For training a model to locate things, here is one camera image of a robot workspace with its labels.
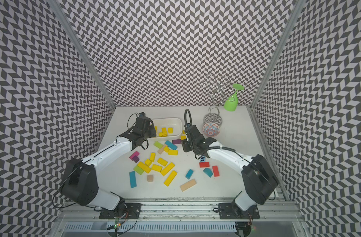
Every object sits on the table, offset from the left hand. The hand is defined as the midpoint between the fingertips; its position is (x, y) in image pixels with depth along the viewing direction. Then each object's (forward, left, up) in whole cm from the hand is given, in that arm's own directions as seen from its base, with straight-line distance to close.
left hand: (151, 129), depth 89 cm
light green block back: (-3, -2, -14) cm, 14 cm away
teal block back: (-3, -10, -14) cm, 18 cm away
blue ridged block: (-13, -31, -14) cm, 37 cm away
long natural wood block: (-28, -22, -15) cm, 39 cm away
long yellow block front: (-24, -12, -14) cm, 31 cm away
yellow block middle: (-8, -12, -14) cm, 20 cm away
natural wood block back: (-8, -5, -13) cm, 15 cm away
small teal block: (-23, -23, -13) cm, 34 cm away
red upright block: (-20, -39, -14) cm, 46 cm away
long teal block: (-25, +10, -13) cm, 30 cm away
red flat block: (-17, -32, -14) cm, 38 cm away
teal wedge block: (-21, -34, -14) cm, 42 cm away
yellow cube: (+10, -9, -15) cm, 21 cm away
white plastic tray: (+12, -8, -8) cm, 16 cm away
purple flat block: (-1, -15, -12) cm, 20 cm away
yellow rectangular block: (+7, -5, -13) cm, 16 cm away
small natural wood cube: (-24, 0, -14) cm, 28 cm away
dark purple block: (-14, +10, -11) cm, 20 cm away
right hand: (-9, -21, -3) cm, 23 cm away
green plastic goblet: (+13, -49, +8) cm, 52 cm away
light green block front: (-20, +8, -14) cm, 25 cm away
